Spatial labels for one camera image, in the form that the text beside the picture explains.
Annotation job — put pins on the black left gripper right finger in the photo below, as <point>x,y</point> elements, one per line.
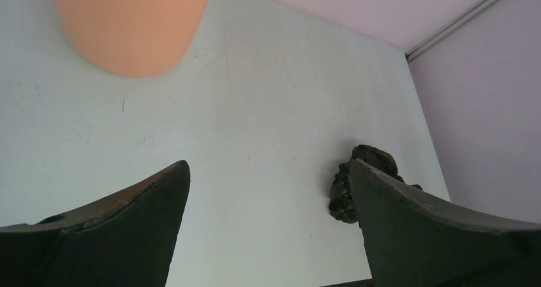
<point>413,238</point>

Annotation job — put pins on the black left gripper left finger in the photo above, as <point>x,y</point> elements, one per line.
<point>124,239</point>

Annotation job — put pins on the black plastic trash bag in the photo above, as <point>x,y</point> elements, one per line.
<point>341,205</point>

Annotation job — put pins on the orange plastic trash bin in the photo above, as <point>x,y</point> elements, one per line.
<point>132,38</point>

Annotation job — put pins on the aluminium corner frame right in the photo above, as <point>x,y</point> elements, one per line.
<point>458,22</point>

